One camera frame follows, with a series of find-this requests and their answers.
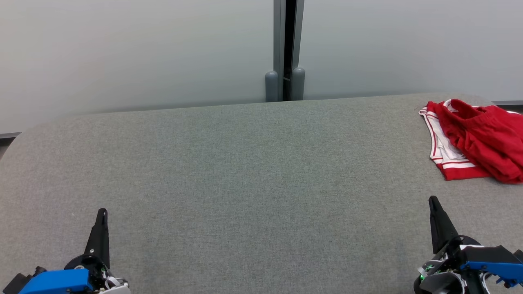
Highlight red shorts with white trim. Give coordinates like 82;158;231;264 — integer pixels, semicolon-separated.
437;99;523;184

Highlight grey metal partition post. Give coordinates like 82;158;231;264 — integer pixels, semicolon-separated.
273;0;305;102

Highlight red basketball jersey white sleeves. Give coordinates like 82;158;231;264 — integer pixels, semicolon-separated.
418;99;523;181

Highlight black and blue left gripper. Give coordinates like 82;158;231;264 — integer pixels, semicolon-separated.
18;209;110;294

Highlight grey rounded post bumper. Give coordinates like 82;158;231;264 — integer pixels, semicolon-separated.
265;71;279;102
291;67;306;101

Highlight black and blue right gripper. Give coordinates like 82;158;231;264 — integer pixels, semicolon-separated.
415;196;523;294

